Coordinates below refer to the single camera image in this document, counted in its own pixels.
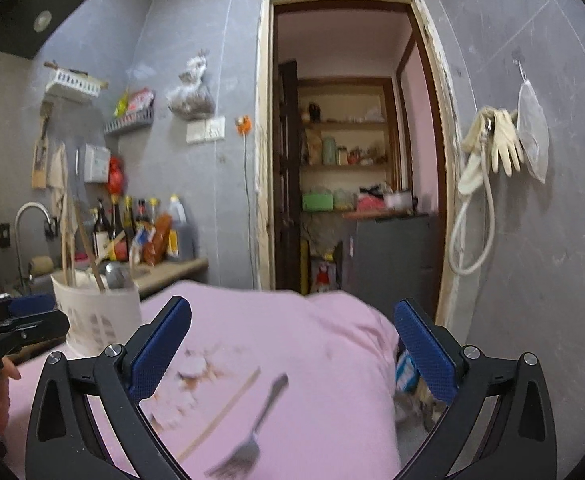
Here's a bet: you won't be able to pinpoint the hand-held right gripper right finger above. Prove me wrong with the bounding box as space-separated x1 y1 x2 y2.
393 298 557 480

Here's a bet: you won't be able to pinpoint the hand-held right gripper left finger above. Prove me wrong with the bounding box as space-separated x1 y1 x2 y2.
25 296 192 480

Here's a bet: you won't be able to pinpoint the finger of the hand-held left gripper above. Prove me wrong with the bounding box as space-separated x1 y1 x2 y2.
7 293 58 317

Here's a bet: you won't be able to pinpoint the white plastic utensil holder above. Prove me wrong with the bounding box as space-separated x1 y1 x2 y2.
51 271 144 357

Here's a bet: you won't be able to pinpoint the metal spoon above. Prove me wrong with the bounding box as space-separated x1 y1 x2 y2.
103 261 134 290

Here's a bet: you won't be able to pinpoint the metal fork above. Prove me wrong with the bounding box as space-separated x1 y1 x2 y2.
204 372 290 480

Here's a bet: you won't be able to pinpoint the person's left hand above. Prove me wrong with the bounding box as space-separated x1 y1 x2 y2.
0 354 23 434

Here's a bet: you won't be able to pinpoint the blue white packet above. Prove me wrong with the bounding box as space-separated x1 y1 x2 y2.
395 351 421 394

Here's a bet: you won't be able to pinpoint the brown sponge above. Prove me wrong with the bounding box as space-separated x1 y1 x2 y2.
27 255 54 277

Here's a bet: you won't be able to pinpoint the grey cabinet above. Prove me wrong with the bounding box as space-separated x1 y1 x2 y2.
343 213 441 322

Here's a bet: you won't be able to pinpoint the metal faucet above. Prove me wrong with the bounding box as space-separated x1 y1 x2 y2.
13 202 56 292

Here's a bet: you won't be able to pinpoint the white food bag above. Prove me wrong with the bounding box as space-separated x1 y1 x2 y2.
129 227 154 266

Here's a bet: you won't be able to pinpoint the orange food packet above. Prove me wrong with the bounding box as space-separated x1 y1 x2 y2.
142 213 174 265

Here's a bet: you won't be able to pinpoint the large oil jug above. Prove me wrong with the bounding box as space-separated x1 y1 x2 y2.
167 194 198 260

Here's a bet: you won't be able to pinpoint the red floor bottle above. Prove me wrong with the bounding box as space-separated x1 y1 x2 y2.
311 260 337 294

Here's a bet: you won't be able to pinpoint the pink cloth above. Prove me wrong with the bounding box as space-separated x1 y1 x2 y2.
3 280 404 480

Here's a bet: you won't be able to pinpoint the hanging beige towel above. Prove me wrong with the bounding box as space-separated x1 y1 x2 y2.
47 142 73 241

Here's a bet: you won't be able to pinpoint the hanging wooden board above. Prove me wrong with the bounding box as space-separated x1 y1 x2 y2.
31 102 54 191

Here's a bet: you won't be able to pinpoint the red plastic bag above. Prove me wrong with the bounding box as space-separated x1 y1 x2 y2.
107 155 124 196

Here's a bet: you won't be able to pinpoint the white enamel pot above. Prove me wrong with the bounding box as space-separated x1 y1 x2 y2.
383 190 413 210

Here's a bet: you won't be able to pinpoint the green storage box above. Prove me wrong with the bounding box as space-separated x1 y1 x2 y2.
301 190 334 212

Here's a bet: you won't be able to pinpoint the dark wooden door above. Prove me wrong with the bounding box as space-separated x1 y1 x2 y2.
273 60 303 294

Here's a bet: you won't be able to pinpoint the pale rubber gloves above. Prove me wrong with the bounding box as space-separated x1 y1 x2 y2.
489 108 524 178

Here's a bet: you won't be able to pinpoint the red snack packet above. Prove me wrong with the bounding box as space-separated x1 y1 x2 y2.
126 87 154 115

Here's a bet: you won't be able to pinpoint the hanging mesh bag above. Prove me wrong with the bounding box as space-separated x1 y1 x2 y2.
517 80 551 185

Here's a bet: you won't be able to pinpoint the wooden shelf unit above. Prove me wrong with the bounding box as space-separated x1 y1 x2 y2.
297 77 404 212

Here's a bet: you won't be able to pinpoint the hanging clear plastic bag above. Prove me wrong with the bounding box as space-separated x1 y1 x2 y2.
166 49 217 122

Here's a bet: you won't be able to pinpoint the white wall box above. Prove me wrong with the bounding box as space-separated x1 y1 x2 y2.
83 143 112 184

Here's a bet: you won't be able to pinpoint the white hose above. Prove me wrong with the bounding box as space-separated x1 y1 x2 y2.
447 105 497 276

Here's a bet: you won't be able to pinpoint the thin wall cable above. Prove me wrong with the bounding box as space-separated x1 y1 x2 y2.
242 134 252 197

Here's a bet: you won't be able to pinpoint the grey wall shelf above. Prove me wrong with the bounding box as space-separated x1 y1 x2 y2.
103 107 156 136

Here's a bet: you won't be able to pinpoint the white wall socket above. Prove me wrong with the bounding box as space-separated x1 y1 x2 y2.
186 116 227 145

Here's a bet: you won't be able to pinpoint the white wall rack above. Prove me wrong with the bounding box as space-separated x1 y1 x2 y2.
45 69 102 99

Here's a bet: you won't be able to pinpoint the pale door frame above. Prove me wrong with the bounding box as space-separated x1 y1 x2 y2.
254 0 461 332

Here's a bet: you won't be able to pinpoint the metal wall hook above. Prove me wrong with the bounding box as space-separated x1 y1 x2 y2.
511 47 529 82

